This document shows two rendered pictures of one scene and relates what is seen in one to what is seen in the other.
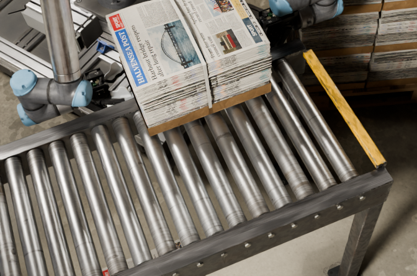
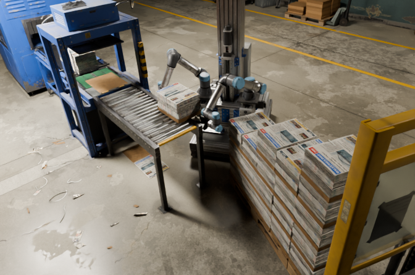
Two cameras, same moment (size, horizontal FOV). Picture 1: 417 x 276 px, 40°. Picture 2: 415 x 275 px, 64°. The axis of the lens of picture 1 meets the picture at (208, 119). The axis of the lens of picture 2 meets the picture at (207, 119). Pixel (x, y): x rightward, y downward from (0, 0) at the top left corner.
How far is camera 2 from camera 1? 283 cm
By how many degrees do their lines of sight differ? 50
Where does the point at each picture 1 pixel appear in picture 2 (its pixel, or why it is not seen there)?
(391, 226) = (189, 217)
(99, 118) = not seen: hidden behind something
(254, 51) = (173, 104)
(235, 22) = (181, 98)
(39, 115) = not seen: hidden behind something
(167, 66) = (163, 93)
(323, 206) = (144, 139)
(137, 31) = (173, 87)
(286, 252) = (170, 191)
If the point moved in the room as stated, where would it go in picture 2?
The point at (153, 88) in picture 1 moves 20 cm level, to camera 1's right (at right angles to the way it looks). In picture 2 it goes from (157, 94) to (164, 102)
